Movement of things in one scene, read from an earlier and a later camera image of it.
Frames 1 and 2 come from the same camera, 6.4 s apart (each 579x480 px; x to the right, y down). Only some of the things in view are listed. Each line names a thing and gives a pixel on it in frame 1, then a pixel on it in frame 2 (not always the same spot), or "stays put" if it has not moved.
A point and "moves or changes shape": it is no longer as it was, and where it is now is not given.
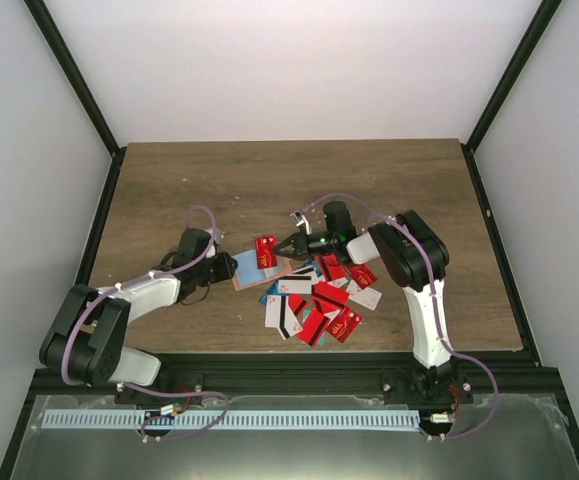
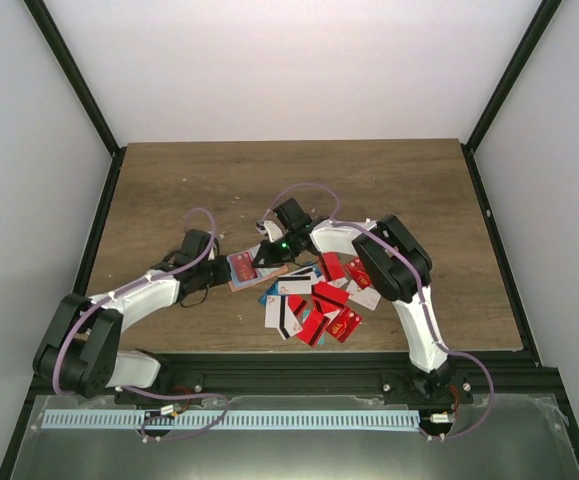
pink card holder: x=246 y=274 stays put
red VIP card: x=265 y=251 moves or changes shape
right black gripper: x=301 y=247 stays put
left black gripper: x=227 y=271 stays put
